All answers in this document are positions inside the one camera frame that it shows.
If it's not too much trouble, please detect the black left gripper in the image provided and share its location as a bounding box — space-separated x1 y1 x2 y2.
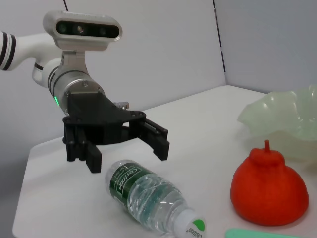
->
61 90 170 174

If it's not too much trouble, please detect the clear green-label water bottle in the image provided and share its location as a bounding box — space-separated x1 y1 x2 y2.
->
105 159 206 238

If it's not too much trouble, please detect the mint green pen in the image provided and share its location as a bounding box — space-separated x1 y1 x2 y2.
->
224 228 298 238

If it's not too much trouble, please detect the translucent wavy fruit plate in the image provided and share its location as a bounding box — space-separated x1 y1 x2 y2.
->
237 84 317 174

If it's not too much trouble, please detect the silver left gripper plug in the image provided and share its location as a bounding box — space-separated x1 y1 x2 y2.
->
112 100 131 110

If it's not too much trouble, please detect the orange toy fruit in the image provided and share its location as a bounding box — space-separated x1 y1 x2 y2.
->
230 139 310 226

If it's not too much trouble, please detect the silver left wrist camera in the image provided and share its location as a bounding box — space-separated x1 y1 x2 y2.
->
42 10 124 74

